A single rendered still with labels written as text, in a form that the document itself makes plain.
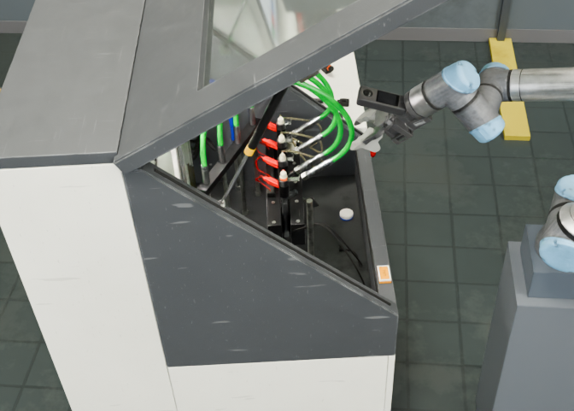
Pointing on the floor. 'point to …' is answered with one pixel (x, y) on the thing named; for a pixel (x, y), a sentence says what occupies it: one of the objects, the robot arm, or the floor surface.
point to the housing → (80, 195)
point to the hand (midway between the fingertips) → (353, 133)
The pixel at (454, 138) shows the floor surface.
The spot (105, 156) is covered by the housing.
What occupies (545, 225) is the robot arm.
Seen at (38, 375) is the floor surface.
